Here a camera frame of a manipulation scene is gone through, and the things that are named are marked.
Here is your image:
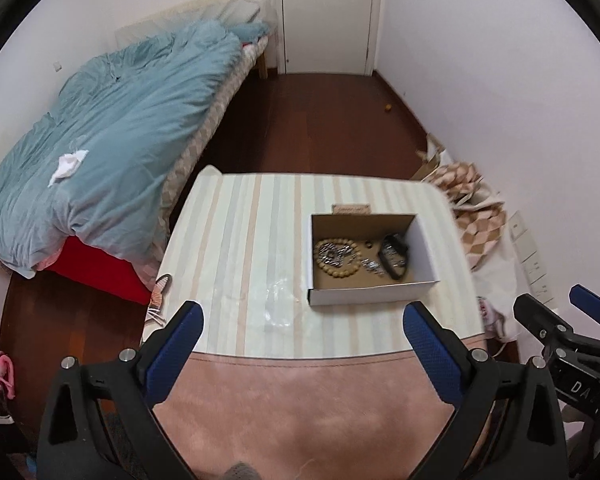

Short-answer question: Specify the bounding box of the white crumpled tissue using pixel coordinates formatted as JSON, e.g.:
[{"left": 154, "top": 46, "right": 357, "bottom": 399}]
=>
[{"left": 47, "top": 147, "right": 88, "bottom": 188}]

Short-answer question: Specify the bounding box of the cardboard box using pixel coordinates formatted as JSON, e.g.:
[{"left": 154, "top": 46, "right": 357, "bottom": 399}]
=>
[{"left": 307, "top": 203, "right": 441, "bottom": 307}]

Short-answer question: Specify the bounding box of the thick silver chain necklace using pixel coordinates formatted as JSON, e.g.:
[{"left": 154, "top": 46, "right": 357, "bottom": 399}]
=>
[{"left": 316, "top": 241, "right": 353, "bottom": 267}]

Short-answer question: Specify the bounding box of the black wristband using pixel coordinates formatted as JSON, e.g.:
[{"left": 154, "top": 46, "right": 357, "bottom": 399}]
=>
[{"left": 378, "top": 232, "right": 410, "bottom": 281}]

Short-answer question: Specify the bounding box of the blue duvet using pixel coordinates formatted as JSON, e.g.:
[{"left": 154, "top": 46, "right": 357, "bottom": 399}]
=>
[{"left": 0, "top": 20, "right": 243, "bottom": 281}]

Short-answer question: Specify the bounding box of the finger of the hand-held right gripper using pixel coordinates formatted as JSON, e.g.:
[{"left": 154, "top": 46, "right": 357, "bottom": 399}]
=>
[
  {"left": 512, "top": 292, "right": 577, "bottom": 357},
  {"left": 569, "top": 284, "right": 600, "bottom": 322}
]

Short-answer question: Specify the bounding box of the striped tablecloth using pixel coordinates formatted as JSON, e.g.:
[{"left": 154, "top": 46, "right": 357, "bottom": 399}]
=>
[{"left": 145, "top": 165, "right": 486, "bottom": 361}]

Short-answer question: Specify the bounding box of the pink plastic object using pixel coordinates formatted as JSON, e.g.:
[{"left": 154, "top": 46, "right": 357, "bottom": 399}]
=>
[{"left": 0, "top": 352, "right": 16, "bottom": 401}]

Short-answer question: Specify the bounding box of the red bed cloth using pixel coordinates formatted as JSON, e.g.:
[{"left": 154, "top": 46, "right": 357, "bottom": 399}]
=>
[{"left": 0, "top": 232, "right": 153, "bottom": 306}]

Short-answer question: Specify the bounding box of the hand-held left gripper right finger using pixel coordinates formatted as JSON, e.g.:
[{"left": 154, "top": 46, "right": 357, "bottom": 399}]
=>
[{"left": 402, "top": 301, "right": 567, "bottom": 480}]

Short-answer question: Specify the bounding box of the white door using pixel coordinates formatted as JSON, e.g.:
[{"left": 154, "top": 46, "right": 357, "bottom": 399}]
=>
[{"left": 279, "top": 0, "right": 383, "bottom": 77}]

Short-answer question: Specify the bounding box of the white plastic bag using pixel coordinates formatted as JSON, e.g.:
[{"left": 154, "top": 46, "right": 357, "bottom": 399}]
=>
[{"left": 472, "top": 240, "right": 531, "bottom": 343}]

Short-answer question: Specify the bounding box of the white wall socket panel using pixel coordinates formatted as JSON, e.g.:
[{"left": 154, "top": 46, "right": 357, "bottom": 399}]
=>
[
  {"left": 509, "top": 210, "right": 529, "bottom": 239},
  {"left": 525, "top": 260, "right": 549, "bottom": 287},
  {"left": 517, "top": 235, "right": 539, "bottom": 264},
  {"left": 532, "top": 280, "right": 556, "bottom": 307}
]

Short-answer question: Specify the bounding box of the pink table cloth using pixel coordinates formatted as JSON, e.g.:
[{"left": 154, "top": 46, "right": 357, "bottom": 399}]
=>
[{"left": 152, "top": 342, "right": 496, "bottom": 480}]

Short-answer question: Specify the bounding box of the grey fuzzy slipper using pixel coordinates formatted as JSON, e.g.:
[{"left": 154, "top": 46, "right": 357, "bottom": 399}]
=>
[{"left": 225, "top": 462, "right": 262, "bottom": 480}]

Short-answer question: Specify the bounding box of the wooden bead bracelet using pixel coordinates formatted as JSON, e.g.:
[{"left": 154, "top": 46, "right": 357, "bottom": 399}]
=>
[{"left": 314, "top": 237, "right": 362, "bottom": 281}]

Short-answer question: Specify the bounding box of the teal pillow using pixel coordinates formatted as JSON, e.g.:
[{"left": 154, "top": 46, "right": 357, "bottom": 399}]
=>
[{"left": 230, "top": 22, "right": 271, "bottom": 43}]

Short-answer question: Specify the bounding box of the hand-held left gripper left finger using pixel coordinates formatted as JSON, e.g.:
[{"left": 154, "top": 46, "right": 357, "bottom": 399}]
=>
[{"left": 37, "top": 300, "right": 204, "bottom": 480}]

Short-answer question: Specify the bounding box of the striped pillow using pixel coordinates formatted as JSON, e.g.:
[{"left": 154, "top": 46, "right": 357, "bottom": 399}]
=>
[{"left": 220, "top": 0, "right": 261, "bottom": 23}]

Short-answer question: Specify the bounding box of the pink patterned object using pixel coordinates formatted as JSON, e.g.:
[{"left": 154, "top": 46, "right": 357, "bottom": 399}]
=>
[{"left": 147, "top": 274, "right": 174, "bottom": 326}]

